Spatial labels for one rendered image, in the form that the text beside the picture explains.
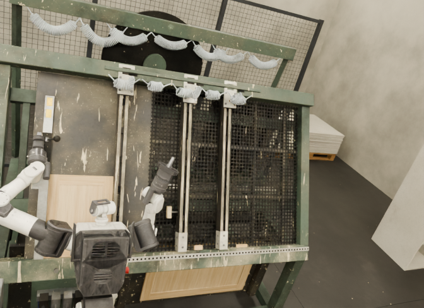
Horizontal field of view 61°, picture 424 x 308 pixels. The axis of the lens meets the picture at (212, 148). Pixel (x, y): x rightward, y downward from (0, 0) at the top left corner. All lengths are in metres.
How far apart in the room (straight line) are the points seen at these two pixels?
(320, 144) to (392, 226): 2.45
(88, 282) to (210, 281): 1.51
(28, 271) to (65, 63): 1.21
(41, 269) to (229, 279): 1.53
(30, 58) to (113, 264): 1.26
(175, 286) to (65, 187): 1.23
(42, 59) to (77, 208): 0.90
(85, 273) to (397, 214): 4.16
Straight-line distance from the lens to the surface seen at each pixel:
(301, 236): 2.99
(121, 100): 2.37
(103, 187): 2.37
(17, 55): 2.36
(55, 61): 2.35
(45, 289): 2.44
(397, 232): 5.23
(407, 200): 5.11
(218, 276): 3.12
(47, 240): 1.86
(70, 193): 2.35
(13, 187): 1.99
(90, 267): 1.77
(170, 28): 2.85
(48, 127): 2.34
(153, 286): 2.97
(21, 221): 1.88
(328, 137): 7.16
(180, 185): 2.45
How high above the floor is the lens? 2.55
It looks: 24 degrees down
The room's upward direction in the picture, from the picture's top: 16 degrees clockwise
